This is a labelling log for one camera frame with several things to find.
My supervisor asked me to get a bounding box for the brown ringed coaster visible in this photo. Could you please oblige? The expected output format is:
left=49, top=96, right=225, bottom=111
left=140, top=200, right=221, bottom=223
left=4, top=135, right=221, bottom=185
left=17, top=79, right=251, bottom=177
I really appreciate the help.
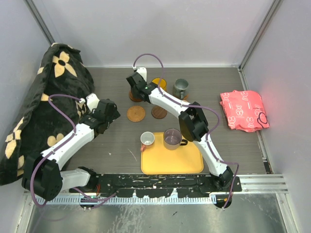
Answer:
left=129, top=90, right=141, bottom=102

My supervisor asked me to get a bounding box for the yellow mug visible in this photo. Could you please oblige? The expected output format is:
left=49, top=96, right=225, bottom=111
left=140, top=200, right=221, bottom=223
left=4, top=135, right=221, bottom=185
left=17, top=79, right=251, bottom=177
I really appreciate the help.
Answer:
left=152, top=78, right=167, bottom=92

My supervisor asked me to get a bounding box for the light woven coaster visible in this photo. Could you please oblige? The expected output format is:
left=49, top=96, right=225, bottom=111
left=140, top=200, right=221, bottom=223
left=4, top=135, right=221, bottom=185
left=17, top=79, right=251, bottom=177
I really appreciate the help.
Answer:
left=127, top=105, right=146, bottom=122

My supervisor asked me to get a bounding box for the dark walnut coaster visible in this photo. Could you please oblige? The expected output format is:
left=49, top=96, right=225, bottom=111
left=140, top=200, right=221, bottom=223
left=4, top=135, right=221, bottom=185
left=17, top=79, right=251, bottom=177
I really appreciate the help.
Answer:
left=151, top=106, right=167, bottom=119

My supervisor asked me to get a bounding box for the grey mug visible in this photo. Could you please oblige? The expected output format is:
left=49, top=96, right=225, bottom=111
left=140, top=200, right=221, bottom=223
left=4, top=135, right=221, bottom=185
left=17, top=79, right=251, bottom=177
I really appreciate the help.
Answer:
left=173, top=79, right=189, bottom=100

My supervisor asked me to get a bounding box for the small white mug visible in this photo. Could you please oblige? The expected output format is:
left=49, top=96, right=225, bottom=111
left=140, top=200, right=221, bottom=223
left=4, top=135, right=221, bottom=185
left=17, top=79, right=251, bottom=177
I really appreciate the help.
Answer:
left=140, top=132, right=155, bottom=152

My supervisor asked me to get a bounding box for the purple glass mug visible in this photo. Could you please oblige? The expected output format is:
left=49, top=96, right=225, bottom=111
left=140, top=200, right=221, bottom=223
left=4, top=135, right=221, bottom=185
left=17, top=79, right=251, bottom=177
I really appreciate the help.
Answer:
left=163, top=128, right=188, bottom=150

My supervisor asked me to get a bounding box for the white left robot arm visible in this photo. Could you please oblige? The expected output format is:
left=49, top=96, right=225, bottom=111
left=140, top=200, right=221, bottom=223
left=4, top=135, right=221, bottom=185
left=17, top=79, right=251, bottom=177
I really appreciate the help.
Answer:
left=22, top=93, right=120, bottom=201

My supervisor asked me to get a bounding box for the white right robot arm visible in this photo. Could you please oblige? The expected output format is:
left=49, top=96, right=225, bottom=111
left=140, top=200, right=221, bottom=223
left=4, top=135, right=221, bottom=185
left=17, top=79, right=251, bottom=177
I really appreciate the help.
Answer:
left=126, top=71, right=234, bottom=191

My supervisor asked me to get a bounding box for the black floral plush blanket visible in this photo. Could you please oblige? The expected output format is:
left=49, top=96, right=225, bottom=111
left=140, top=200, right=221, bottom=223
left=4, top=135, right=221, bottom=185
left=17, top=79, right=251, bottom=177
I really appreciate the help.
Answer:
left=0, top=43, right=95, bottom=185

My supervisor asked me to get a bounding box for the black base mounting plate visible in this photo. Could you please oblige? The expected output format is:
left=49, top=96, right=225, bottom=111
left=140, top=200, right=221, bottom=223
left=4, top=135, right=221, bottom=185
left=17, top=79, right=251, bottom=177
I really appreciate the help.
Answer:
left=69, top=173, right=243, bottom=199

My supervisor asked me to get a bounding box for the yellow plastic tray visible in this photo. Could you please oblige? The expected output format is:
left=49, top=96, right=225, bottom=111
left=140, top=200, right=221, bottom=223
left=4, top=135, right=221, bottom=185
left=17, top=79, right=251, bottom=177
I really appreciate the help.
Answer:
left=141, top=133, right=204, bottom=175

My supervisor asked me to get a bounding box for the pink patterned plastic package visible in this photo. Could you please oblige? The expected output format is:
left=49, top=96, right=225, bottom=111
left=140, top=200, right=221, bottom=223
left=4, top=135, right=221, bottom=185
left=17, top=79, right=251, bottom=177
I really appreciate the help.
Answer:
left=220, top=90, right=270, bottom=133

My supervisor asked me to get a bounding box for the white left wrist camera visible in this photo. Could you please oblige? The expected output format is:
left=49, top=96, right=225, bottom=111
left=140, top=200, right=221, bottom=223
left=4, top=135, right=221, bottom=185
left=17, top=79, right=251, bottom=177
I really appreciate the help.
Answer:
left=78, top=93, right=100, bottom=112

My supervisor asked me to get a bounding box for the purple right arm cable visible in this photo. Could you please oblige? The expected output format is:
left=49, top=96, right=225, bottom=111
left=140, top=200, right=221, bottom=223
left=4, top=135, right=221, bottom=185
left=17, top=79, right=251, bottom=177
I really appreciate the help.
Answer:
left=132, top=53, right=240, bottom=209

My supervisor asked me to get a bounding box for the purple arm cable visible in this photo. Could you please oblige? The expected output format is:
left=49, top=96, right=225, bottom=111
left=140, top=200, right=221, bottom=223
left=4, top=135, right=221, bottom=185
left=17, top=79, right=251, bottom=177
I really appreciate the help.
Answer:
left=29, top=94, right=117, bottom=211
left=132, top=53, right=240, bottom=209

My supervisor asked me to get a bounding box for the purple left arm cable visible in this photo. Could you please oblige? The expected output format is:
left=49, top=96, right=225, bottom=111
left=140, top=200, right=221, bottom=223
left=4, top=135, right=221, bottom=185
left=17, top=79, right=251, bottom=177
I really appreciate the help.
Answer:
left=29, top=94, right=117, bottom=211

